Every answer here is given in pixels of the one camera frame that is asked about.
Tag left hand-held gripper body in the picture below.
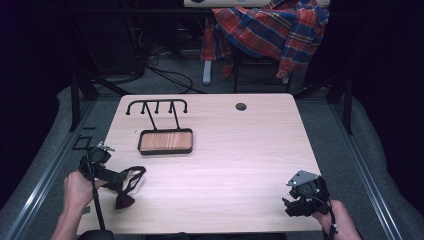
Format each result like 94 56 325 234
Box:
78 141 116 183

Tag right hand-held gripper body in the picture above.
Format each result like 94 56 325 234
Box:
285 169 332 217

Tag black bow tie with strap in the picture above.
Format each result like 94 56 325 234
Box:
102 165 147 211

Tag person's left hand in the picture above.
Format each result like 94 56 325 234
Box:
63 169 108 212

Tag person's right hand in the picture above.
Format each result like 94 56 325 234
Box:
311 199 352 234

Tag person's dark clothing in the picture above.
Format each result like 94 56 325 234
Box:
77 229 115 240

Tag black rack with wooden tray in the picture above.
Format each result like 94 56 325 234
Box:
125 98 195 156

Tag white table leg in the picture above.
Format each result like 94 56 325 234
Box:
202 59 213 86

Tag red blue plaid cloth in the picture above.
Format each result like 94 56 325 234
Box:
200 0 331 80

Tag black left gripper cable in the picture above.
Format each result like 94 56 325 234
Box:
85 148 107 232

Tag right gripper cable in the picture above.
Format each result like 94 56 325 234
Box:
307 194 338 240

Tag black metal frame post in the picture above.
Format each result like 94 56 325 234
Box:
68 68 132 133
293 73 354 136

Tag black cables on floor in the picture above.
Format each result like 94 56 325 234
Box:
131 29 208 95

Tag black metal chair frame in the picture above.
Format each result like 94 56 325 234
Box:
232 54 292 95

